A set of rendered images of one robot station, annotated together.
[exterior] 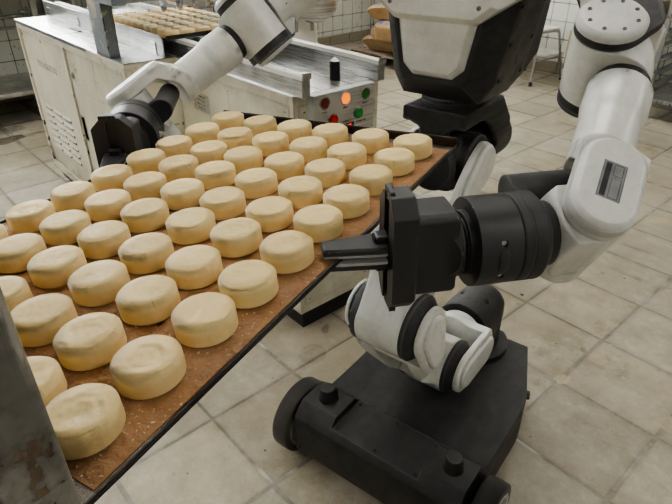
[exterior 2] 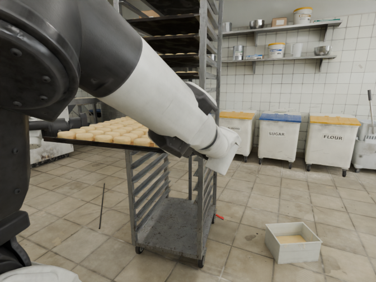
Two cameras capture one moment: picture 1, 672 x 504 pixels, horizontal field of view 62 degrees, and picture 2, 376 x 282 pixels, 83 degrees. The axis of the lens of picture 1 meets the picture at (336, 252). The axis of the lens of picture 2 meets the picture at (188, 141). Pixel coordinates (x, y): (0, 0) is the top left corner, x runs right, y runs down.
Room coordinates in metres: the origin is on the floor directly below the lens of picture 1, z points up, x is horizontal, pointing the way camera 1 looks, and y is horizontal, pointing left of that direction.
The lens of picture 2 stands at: (1.46, -0.01, 1.17)
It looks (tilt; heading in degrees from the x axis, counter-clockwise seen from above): 15 degrees down; 157
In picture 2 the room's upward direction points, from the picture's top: straight up
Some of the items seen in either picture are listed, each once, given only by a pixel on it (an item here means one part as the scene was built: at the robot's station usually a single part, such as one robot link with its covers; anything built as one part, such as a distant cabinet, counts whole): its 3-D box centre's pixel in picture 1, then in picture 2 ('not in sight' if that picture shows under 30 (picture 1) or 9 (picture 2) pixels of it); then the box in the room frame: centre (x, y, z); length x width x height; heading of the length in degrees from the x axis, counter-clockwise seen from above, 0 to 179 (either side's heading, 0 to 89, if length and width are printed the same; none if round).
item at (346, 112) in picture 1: (341, 111); not in sight; (1.65, -0.02, 0.77); 0.24 x 0.04 x 0.14; 131
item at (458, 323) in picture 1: (443, 348); not in sight; (1.15, -0.29, 0.28); 0.21 x 0.20 x 0.13; 143
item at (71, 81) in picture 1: (157, 119); not in sight; (2.66, 0.87, 0.42); 1.28 x 0.72 x 0.84; 41
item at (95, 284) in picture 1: (99, 282); not in sight; (0.42, 0.21, 0.99); 0.05 x 0.05 x 0.02
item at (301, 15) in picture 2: not in sight; (302, 18); (-0.98, 2.79, 2.09); 0.25 x 0.24 x 0.21; 132
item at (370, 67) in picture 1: (211, 26); not in sight; (2.49, 0.52, 0.87); 2.01 x 0.03 x 0.07; 41
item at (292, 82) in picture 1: (145, 34); not in sight; (2.29, 0.74, 0.87); 2.01 x 0.03 x 0.07; 41
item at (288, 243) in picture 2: not in sight; (291, 241); (0.55, 1.19, 0.08); 0.30 x 0.22 x 0.16; 72
